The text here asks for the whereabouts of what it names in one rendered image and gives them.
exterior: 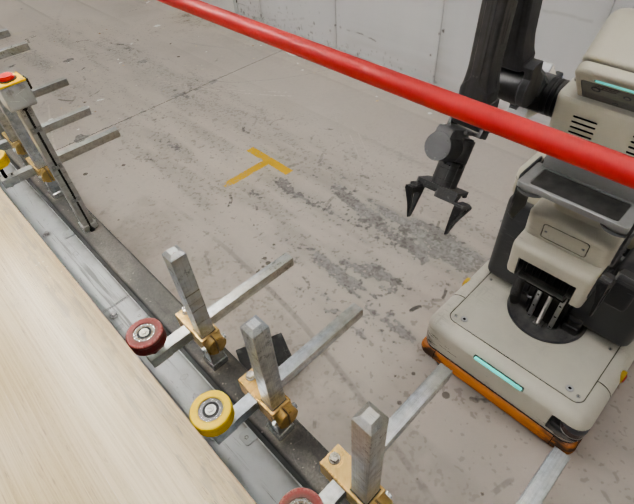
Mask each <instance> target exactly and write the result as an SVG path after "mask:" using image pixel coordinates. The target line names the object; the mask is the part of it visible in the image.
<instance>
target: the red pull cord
mask: <svg viewBox="0 0 634 504"><path fill-rule="evenodd" d="M157 1H159V2H162V3H164V4H167V5H169V6H172V7H174V8H177V9H179V10H182V11H185V12H187V13H190V14H192V15H195V16H197V17H200V18H202V19H205V20H207V21H210V22H212V23H215V24H217V25H220V26H222V27H225V28H227V29H230V30H233V31H235V32H238V33H240V34H243V35H245V36H248V37H250V38H253V39H255V40H258V41H260V42H263V43H265V44H268V45H270V46H273V47H276V48H278V49H281V50H283V51H286V52H288V53H291V54H293V55H296V56H298V57H301V58H303V59H306V60H308V61H311V62H313V63H316V64H318V65H321V66H324V67H326V68H329V69H331V70H334V71H336V72H339V73H341V74H344V75H346V76H349V77H351V78H354V79H356V80H359V81H361V82H364V83H367V84H369V85H372V86H374V87H377V88H379V89H382V90H384V91H387V92H389V93H392V94H394V95H397V96H399V97H402V98H404V99H407V100H410V101H412V102H415V103H417V104H420V105H422V106H425V107H427V108H430V109H432V110H435V111H437V112H440V113H442V114H445V115H447V116H450V117H452V118H455V119H458V120H460V121H463V122H465V123H468V124H470V125H473V126H475V127H478V128H480V129H483V130H485V131H488V132H490V133H493V134H495V135H498V136H501V137H503V138H506V139H508V140H511V141H513V142H516V143H518V144H521V145H523V146H526V147H528V148H531V149H533V150H536V151H538V152H541V153H543V154H546V155H549V156H551V157H554V158H556V159H559V160H561V161H564V162H566V163H569V164H571V165H574V166H576V167H579V168H581V169H584V170H586V171H589V172H592V173H594V174H597V175H599V176H602V177H604V178H607V179H609V180H612V181H614V182H617V183H619V184H622V185H624V186H627V187H629V188H632V189H634V157H632V156H629V155H627V154H624V153H621V152H618V151H616V150H613V149H610V148H607V147H604V146H602V145H599V144H596V143H593V142H591V141H588V140H585V139H582V138H580V137H577V136H574V135H571V134H568V133H566V132H563V131H560V130H557V129H555V128H552V127H549V126H546V125H544V124H541V123H538V122H535V121H532V120H530V119H527V118H524V117H521V116H519V115H516V114H513V113H510V112H508V111H505V110H502V109H499V108H496V107H494V106H491V105H488V104H485V103H483V102H480V101H477V100H474V99H472V98H469V97H466V96H463V95H460V94H458V93H455V92H452V91H449V90H447V89H444V88H441V87H438V86H436V85H433V84H430V83H427V82H424V81H422V80H419V79H416V78H413V77H411V76H408V75H405V74H402V73H400V72H397V71H394V70H391V69H388V68H386V67H383V66H380V65H377V64H375V63H372V62H369V61H366V60H364V59H361V58H358V57H355V56H352V55H350V54H347V53H344V52H341V51H339V50H336V49H333V48H330V47H328V46H325V45H322V44H319V43H316V42H314V41H311V40H308V39H305V38H303V37H300V36H297V35H294V34H292V33H289V32H286V31H283V30H280V29H278V28H275V27H272V26H269V25H267V24H264V23H261V22H258V21H256V20H253V19H250V18H247V17H244V16H242V15H239V14H236V13H233V12H231V11H228V10H225V9H222V8H220V7H217V6H214V5H211V4H208V3H206V2H203V1H200V0H157Z"/></svg>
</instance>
